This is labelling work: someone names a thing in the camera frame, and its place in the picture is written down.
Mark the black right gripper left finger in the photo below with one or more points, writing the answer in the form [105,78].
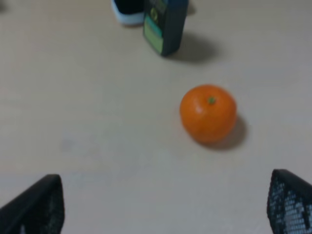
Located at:
[38,210]

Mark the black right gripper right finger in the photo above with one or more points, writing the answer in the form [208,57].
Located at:
[289,203]

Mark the orange tangerine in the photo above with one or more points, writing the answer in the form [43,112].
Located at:
[208,113]

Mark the dark green carton box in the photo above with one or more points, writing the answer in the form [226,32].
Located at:
[163,24]

